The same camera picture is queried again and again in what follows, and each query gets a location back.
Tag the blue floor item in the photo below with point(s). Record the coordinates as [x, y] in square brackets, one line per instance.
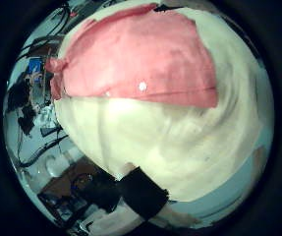
[35, 65]

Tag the orange button shirt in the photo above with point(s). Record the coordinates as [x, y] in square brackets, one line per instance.
[140, 55]

